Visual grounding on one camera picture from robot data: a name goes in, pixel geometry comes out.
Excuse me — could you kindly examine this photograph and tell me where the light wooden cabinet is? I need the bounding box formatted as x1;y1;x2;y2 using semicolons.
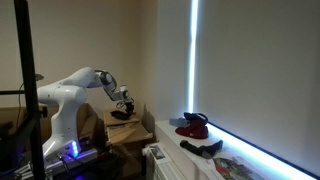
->
102;108;143;128

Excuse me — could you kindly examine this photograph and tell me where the white radiator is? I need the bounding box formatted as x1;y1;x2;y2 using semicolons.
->
143;142;188;180

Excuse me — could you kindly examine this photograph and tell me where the wrist camera assembly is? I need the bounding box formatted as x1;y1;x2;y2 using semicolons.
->
114;99;128;110

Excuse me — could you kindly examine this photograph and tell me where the black camera stand pole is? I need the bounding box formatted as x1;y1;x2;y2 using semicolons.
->
0;0;48;180

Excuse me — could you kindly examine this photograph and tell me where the light blue cap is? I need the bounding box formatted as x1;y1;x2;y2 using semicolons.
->
168;117;188;129

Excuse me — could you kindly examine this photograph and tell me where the maroon baseball cap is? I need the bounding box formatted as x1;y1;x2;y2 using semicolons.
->
174;118;210;140

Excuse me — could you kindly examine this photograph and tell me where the narrow white roller blind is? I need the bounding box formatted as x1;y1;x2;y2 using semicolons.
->
156;0;193;122

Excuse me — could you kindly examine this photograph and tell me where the colourful printed magazine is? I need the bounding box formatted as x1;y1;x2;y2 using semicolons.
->
212;155;265;180

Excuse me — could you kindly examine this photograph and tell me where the photo leaflet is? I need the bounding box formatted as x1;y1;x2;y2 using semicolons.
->
148;146;166;161

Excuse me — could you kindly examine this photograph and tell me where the navy blue cap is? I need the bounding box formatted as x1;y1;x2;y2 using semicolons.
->
182;111;210;126

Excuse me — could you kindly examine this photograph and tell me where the wide white roller blind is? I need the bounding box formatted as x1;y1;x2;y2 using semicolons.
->
193;0;320;178

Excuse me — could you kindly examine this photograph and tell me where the white window sill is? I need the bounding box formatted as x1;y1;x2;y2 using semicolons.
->
154;119;312;180

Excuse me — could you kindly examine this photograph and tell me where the pull-out wooden drawer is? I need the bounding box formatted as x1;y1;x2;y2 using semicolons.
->
105;121;155;145

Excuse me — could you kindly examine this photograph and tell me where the grey simplehuman booklet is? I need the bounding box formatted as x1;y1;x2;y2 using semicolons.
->
108;123;127;130

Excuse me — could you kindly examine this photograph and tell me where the black plastic tray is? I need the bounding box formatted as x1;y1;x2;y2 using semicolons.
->
110;110;133;121

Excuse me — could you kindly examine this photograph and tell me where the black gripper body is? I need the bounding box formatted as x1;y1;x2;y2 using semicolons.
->
123;101;136;114

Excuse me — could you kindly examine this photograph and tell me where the metal robot base platform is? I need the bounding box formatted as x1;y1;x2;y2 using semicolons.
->
13;138;100;180

